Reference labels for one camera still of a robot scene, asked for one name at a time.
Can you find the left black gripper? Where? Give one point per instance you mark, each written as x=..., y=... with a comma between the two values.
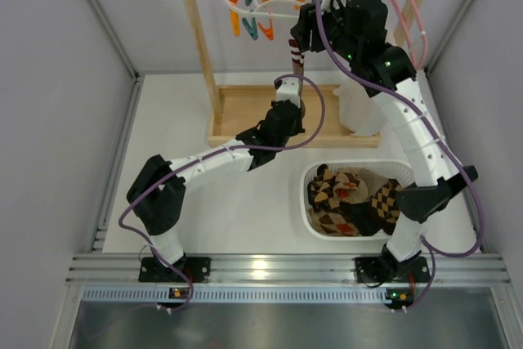
x=292, y=111

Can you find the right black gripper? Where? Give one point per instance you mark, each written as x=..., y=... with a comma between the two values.
x=305, y=28

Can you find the striped cuff brown sock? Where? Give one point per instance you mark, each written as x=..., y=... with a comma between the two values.
x=298, y=67

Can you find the brown tan argyle sock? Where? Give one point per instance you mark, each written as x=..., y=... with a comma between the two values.
x=320, y=190

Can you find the beige long sock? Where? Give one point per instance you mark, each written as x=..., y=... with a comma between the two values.
x=372, y=180

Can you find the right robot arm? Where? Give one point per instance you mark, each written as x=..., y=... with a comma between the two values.
x=354, y=35

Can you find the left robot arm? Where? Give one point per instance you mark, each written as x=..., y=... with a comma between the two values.
x=158, y=192

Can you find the white plastic bag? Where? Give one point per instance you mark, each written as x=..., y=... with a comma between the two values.
x=357, y=112

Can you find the wooden clothes rack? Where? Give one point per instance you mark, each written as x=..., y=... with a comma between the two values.
x=236, y=107

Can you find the orange beige argyle sock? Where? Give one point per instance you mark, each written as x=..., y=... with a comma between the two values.
x=332, y=224

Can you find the white plastic basket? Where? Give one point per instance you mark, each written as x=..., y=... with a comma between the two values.
x=392, y=169

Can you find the brown yellow argyle sock in basket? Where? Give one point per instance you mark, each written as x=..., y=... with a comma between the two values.
x=381, y=212

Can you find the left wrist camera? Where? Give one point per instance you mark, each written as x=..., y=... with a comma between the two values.
x=289, y=89

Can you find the aluminium mounting rail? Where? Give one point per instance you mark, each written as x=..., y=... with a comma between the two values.
x=307, y=278

